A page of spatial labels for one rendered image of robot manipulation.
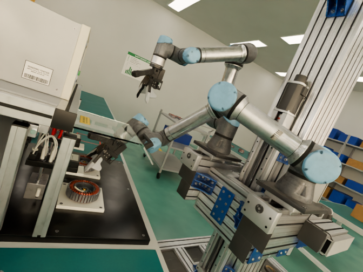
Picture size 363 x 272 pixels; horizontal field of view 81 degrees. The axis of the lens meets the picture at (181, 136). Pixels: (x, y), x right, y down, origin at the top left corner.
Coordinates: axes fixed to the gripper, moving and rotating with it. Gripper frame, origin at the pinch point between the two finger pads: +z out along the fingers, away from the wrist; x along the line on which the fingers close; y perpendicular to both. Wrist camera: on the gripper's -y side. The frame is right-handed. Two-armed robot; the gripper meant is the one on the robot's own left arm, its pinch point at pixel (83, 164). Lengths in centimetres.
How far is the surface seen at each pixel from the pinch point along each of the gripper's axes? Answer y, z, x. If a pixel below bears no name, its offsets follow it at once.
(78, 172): -7.5, -5.5, -26.8
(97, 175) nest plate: 6.1, -2.2, -6.5
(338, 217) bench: 215, -118, 2
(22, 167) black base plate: -17.2, 12.9, -7.8
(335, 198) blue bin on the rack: 544, -270, 169
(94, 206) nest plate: 4.3, -1.0, -30.6
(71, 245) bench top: 1.0, 4.9, -45.0
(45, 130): -25.5, -12.8, -38.6
